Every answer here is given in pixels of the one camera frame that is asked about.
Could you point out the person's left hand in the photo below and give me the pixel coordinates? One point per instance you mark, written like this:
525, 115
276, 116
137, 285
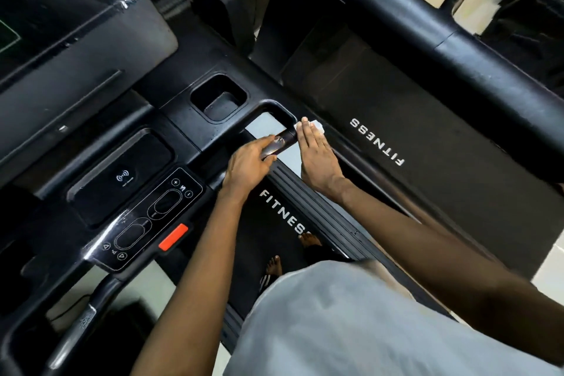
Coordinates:
248, 167

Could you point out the person's right forearm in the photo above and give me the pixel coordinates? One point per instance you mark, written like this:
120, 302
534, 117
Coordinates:
449, 257

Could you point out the black treadmill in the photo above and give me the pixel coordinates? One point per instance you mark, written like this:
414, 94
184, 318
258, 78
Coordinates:
423, 89
132, 124

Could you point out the person's left forearm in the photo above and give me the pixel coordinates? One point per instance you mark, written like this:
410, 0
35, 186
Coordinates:
194, 301

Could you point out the person's right hand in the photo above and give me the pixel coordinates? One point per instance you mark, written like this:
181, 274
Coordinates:
317, 161

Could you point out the person's bare foot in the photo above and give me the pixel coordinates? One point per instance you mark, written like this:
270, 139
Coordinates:
309, 238
273, 270

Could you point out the small white wipe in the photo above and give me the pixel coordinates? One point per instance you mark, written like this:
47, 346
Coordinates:
311, 127

